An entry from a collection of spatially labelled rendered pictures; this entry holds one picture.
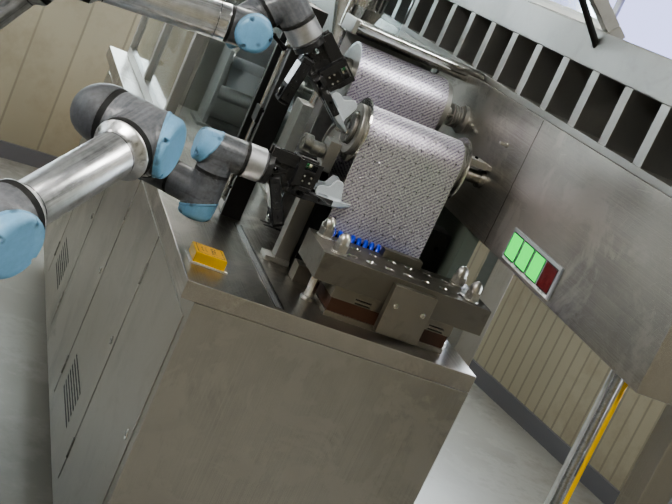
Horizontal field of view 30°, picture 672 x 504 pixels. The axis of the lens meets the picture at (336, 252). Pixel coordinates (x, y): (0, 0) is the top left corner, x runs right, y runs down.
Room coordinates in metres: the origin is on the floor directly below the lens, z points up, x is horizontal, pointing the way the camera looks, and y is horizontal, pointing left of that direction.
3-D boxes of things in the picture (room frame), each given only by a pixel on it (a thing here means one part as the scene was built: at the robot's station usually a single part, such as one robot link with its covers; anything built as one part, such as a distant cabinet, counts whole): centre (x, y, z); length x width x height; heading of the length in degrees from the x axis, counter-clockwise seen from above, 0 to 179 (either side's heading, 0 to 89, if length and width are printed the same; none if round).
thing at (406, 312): (2.54, -0.19, 0.97); 0.10 x 0.03 x 0.11; 110
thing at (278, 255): (2.75, 0.12, 1.05); 0.06 x 0.05 x 0.31; 110
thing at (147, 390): (3.63, 0.35, 0.43); 2.52 x 0.64 x 0.86; 20
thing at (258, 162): (2.61, 0.24, 1.11); 0.08 x 0.05 x 0.08; 20
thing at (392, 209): (2.72, -0.06, 1.11); 0.23 x 0.01 x 0.18; 110
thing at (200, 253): (2.50, 0.24, 0.91); 0.07 x 0.07 x 0.02; 20
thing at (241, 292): (3.63, 0.36, 0.88); 2.52 x 0.66 x 0.04; 20
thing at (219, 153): (2.58, 0.31, 1.11); 0.11 x 0.08 x 0.09; 110
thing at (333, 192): (2.66, 0.05, 1.12); 0.09 x 0.03 x 0.06; 109
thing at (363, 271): (2.62, -0.14, 1.00); 0.40 x 0.16 x 0.06; 110
